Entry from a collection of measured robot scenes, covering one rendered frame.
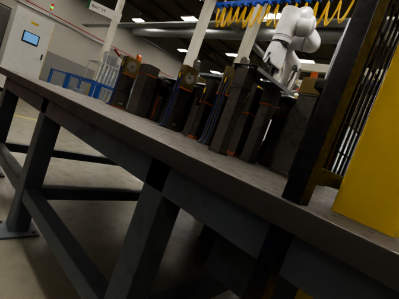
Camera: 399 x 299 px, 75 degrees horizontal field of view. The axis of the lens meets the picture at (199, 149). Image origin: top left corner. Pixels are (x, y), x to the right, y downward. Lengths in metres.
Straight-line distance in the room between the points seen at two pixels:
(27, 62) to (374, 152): 7.66
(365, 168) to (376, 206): 0.06
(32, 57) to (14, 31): 0.61
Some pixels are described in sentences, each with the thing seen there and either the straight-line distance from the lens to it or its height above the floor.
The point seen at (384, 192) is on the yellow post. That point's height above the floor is 0.76.
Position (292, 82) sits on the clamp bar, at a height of 1.13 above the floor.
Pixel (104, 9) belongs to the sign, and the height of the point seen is 4.44.
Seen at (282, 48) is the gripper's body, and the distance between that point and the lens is 1.29.
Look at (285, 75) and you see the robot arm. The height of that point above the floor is 1.27.
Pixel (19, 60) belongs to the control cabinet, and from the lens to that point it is 7.80.
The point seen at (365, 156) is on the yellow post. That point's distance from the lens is 0.52.
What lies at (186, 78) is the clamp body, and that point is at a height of 0.98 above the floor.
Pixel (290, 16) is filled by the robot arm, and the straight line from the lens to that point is 1.32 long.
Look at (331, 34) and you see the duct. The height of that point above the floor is 6.80.
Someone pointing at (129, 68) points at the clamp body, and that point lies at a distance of 1.94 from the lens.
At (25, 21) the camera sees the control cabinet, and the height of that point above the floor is 1.74.
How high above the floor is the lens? 0.76
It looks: 4 degrees down
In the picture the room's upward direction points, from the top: 20 degrees clockwise
